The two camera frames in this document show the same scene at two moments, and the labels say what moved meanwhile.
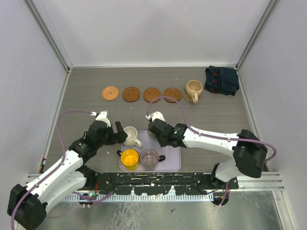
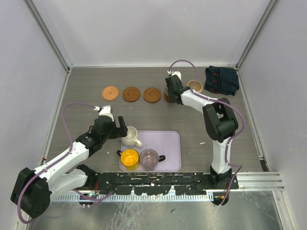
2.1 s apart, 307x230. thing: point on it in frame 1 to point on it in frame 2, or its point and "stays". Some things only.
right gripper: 162,143 to 170,97
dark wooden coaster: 131,94 stays
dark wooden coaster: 150,93 stays
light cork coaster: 110,93 stays
